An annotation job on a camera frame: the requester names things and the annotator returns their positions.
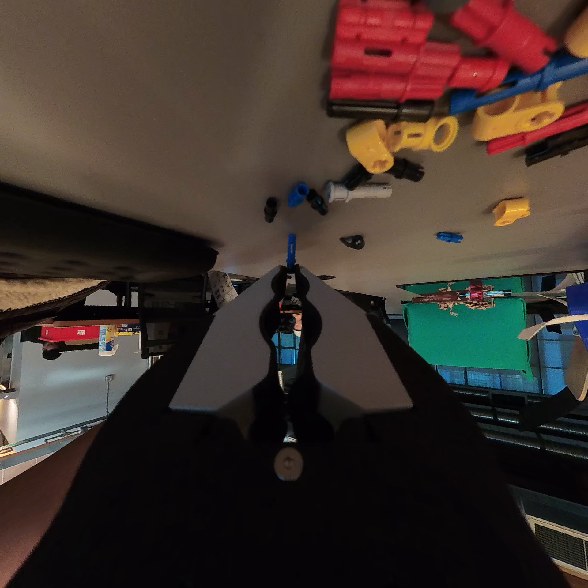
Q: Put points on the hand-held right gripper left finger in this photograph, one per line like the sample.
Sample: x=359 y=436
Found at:
x=216 y=367

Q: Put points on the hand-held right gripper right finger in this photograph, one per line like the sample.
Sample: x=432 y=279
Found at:
x=363 y=367

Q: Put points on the blue toy pin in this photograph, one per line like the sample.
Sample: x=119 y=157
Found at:
x=290 y=250

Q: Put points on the white printed sheet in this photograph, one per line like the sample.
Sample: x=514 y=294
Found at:
x=223 y=287

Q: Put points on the red box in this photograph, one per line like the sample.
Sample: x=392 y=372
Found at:
x=69 y=333

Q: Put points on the beige fuzzy cloth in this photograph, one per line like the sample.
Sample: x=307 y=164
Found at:
x=41 y=294

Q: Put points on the blue container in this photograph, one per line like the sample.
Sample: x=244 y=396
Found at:
x=579 y=312

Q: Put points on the scatter of small colourful toy pieces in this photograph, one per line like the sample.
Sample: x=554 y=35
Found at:
x=376 y=46

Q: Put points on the white wall vent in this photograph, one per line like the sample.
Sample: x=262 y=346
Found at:
x=560 y=544

